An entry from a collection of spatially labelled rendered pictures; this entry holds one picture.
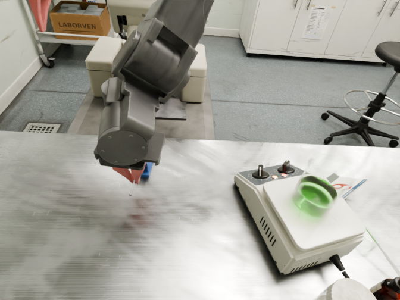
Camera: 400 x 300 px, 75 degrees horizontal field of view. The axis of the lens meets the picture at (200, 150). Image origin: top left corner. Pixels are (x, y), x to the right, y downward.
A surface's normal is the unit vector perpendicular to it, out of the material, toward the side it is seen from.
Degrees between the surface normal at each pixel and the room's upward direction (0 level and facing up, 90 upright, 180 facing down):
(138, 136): 90
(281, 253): 90
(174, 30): 68
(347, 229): 0
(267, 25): 90
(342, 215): 0
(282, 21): 90
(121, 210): 0
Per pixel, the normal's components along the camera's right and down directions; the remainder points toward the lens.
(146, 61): 0.29, 0.59
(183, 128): 0.09, -0.72
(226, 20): 0.04, 0.69
